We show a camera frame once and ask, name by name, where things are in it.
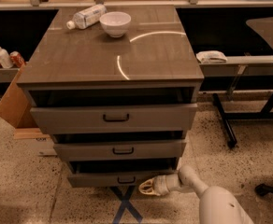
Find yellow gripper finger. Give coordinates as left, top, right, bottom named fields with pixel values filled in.
left=138, top=178, right=155, bottom=195

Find grey bottom drawer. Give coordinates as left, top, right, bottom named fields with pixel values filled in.
left=68, top=158, right=178, bottom=188

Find grey drawer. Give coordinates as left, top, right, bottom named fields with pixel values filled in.
left=68, top=158, right=178, bottom=188
left=53, top=140, right=186, bottom=161
left=31, top=104, right=197, bottom=134

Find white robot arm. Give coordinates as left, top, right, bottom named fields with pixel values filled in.
left=138, top=165, right=254, bottom=224

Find grey middle drawer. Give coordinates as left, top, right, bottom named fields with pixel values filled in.
left=53, top=140, right=186, bottom=161

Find grey top drawer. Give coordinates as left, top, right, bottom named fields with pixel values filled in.
left=31, top=104, right=197, bottom=134

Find grey drawer cabinet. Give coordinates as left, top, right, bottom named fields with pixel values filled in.
left=16, top=5, right=205, bottom=176

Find black chair base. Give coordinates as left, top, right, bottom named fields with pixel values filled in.
left=254, top=184, right=273, bottom=196

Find white flat box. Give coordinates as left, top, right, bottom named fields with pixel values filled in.
left=14, top=128, right=56, bottom=156

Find folded white cloth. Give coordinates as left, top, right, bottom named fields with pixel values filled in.
left=196, top=50, right=227, bottom=63

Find brown cardboard box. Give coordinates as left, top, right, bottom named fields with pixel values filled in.
left=0, top=67, right=37, bottom=129

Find white ceramic bowl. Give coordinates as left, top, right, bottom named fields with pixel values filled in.
left=100, top=11, right=131, bottom=38

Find clear plastic water bottle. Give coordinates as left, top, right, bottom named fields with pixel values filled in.
left=66, top=4, right=107, bottom=30

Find red soda can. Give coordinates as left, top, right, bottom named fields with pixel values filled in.
left=10, top=51, right=26, bottom=67

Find white pump bottle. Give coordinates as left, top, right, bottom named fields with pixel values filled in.
left=0, top=47, right=13, bottom=69

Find black table leg frame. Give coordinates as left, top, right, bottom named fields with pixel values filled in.
left=212, top=93, right=273, bottom=148

